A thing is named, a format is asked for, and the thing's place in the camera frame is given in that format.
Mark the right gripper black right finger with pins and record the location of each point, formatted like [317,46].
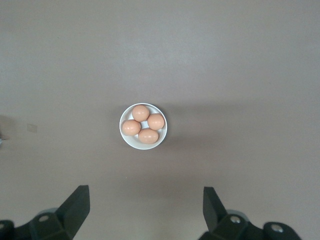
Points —
[215,215]

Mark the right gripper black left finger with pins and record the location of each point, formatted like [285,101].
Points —
[72,215]

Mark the brown egg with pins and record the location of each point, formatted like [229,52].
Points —
[148,136]
[156,121]
[131,127]
[140,113]

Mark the white round bowl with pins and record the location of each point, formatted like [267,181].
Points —
[130,142]

